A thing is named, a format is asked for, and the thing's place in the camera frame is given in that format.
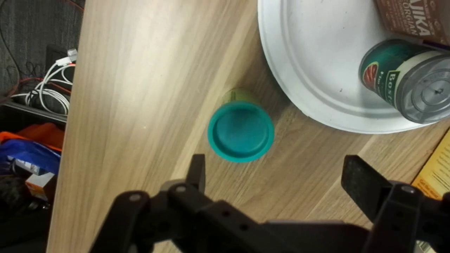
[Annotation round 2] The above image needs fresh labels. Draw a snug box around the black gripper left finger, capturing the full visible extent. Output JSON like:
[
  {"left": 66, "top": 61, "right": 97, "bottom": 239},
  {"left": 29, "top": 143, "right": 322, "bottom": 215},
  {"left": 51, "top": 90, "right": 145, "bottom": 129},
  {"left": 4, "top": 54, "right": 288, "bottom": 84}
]
[{"left": 159, "top": 153, "right": 264, "bottom": 253}]

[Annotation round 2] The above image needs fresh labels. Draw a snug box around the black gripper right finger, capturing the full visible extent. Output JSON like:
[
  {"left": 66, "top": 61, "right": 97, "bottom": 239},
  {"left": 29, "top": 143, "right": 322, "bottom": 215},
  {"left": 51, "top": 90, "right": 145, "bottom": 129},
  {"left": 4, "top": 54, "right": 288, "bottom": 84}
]
[{"left": 340, "top": 154, "right": 441, "bottom": 253}]

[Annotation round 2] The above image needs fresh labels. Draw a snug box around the teal lid green tub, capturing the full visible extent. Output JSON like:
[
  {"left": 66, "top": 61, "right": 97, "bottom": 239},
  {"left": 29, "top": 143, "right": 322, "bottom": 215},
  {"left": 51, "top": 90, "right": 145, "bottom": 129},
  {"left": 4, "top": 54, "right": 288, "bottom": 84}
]
[{"left": 207, "top": 88, "right": 274, "bottom": 163}]

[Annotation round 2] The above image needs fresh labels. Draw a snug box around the green label tin can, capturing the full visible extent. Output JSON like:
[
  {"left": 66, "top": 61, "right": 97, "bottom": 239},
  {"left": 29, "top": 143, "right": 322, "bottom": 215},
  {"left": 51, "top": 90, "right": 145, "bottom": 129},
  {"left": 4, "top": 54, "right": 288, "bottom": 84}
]
[{"left": 359, "top": 39, "right": 450, "bottom": 123}]

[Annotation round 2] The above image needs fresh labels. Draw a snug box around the white paper plate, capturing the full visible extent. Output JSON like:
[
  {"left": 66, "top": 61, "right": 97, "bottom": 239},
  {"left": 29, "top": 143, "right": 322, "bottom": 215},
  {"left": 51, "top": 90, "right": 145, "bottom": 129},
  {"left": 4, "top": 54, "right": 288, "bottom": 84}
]
[{"left": 257, "top": 0, "right": 437, "bottom": 133}]

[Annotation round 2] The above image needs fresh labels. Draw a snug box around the open yellow cardboard box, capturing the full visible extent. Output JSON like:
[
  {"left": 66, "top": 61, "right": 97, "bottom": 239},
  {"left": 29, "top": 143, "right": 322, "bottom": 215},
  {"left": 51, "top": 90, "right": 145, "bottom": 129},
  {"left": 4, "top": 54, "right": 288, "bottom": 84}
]
[{"left": 412, "top": 129, "right": 450, "bottom": 199}]

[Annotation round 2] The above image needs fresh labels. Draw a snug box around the white cable coil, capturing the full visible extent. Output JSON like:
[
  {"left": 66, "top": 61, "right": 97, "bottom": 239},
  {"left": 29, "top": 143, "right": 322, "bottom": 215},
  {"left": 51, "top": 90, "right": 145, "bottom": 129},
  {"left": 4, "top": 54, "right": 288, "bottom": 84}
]
[{"left": 8, "top": 47, "right": 80, "bottom": 116}]

